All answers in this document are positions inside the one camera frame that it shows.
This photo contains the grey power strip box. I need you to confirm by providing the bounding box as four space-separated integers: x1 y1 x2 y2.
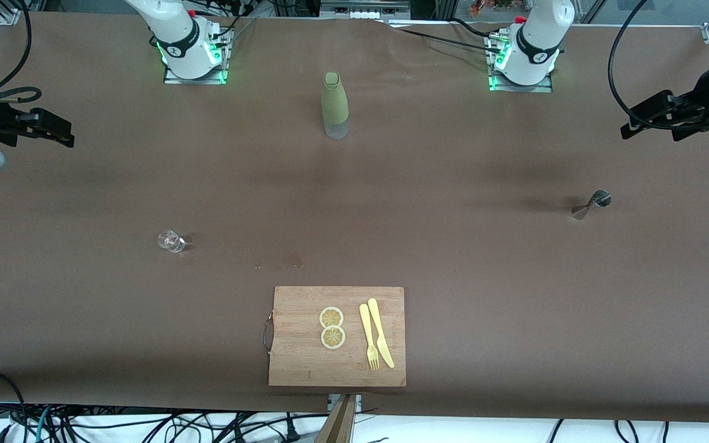
320 0 411 21

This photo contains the steel jigger measuring cup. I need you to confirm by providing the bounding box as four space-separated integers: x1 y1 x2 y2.
571 190 612 220

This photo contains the yellow plastic knife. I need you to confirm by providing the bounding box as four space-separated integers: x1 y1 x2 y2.
367 298 395 369

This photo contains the brown table cover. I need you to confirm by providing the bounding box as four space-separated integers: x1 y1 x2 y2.
0 11 709 424

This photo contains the wooden camera mount post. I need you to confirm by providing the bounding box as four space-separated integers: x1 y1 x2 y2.
316 394 363 443

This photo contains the olive green sleeved bottle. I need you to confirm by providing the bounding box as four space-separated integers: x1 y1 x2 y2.
321 71 350 140

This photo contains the yellow plastic fork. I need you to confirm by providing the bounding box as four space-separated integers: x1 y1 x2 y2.
359 303 380 371

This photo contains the black cable on table cover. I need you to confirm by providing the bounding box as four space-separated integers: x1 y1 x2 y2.
385 18 506 56

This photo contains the clear glass cup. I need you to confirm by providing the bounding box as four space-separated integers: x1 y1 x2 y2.
157 230 186 253

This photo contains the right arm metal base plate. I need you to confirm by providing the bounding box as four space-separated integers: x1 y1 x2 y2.
163 26 233 86

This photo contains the wooden cutting board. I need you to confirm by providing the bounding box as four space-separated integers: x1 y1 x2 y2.
263 286 407 388

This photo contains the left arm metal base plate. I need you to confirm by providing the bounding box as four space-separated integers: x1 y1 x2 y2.
487 32 554 94

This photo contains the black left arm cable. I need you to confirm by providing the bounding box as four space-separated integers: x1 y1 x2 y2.
607 0 709 131

